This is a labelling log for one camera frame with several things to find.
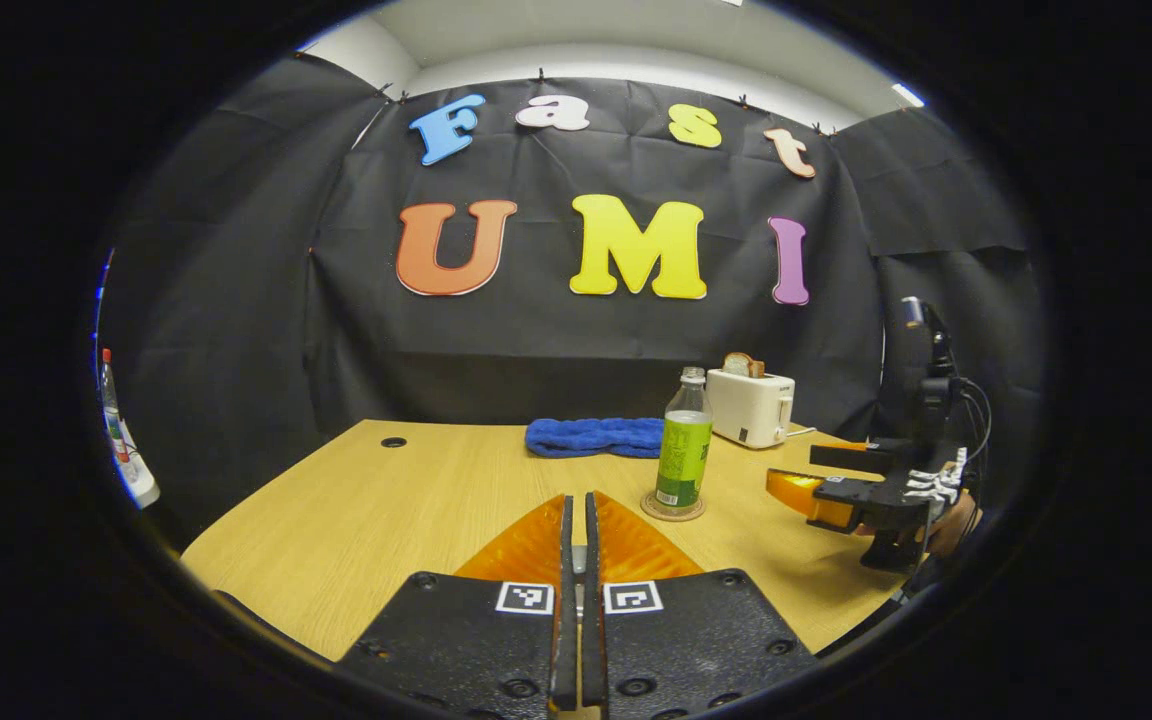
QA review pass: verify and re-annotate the black backdrop cloth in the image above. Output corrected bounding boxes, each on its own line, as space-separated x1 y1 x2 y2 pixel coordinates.
96 50 1047 521

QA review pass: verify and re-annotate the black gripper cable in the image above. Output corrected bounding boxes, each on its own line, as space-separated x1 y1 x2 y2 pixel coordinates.
956 378 994 471

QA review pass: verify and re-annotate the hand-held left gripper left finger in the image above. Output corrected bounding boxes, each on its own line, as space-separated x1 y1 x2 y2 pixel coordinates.
336 493 577 720

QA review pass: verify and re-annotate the round wooden coaster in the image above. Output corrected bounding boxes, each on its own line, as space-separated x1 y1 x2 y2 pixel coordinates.
640 488 707 523

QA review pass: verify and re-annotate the blue towel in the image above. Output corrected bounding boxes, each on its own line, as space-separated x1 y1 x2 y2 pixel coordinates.
524 417 667 460

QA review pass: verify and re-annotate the white toaster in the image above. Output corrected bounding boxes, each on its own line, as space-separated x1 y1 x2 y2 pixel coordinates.
705 368 797 450

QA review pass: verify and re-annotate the green label water bottle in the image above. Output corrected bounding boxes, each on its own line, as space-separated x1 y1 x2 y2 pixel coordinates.
654 366 715 514

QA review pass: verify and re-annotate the red cap clear bottle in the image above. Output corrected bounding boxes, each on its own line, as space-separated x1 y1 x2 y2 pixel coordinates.
99 348 137 466

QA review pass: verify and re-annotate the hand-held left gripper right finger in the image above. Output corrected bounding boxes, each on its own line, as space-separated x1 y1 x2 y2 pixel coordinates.
583 490 822 720

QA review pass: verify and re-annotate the white side table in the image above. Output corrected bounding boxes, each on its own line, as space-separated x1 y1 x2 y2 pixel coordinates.
116 420 161 511

